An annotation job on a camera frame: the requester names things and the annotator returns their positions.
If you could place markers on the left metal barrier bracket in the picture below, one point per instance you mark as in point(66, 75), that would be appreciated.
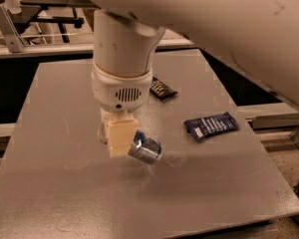
point(12, 39)

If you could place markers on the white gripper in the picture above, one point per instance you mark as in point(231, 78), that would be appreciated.
point(122, 90)

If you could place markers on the blue snack bar wrapper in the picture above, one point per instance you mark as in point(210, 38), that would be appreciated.
point(202, 128)

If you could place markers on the black snack bar wrapper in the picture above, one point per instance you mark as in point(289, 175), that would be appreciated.
point(161, 90)

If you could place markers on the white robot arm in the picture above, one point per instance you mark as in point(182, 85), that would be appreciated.
point(257, 38)

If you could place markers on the silver redbull can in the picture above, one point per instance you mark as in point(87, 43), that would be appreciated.
point(145, 148)

